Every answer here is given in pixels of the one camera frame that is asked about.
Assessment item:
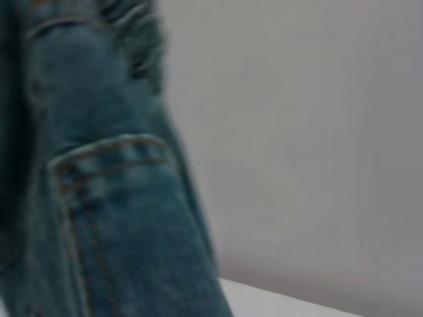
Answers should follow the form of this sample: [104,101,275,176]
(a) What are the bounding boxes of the blue denim shorts with cartoon print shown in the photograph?
[0,0,235,317]

